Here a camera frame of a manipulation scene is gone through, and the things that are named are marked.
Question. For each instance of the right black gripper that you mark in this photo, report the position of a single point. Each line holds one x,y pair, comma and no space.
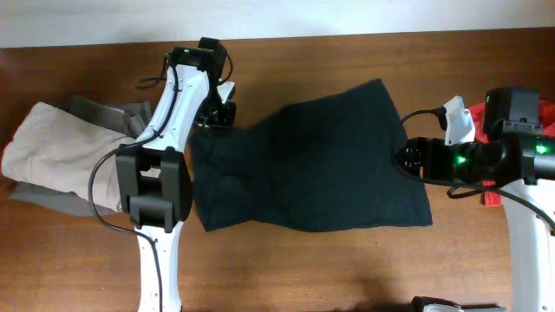
413,155

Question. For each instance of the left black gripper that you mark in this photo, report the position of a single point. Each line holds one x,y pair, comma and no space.
214,118

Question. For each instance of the black t-shirt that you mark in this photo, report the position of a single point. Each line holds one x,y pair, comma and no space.
317,166

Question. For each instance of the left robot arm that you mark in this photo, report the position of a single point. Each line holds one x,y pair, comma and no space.
155,186

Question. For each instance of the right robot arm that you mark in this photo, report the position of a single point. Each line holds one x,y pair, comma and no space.
507,154

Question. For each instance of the red crumpled garment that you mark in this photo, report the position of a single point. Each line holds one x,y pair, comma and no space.
546,120

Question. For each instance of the beige folded garment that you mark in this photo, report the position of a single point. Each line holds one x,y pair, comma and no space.
56,151

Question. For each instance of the grey folded garment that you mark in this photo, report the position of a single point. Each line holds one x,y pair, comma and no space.
108,117

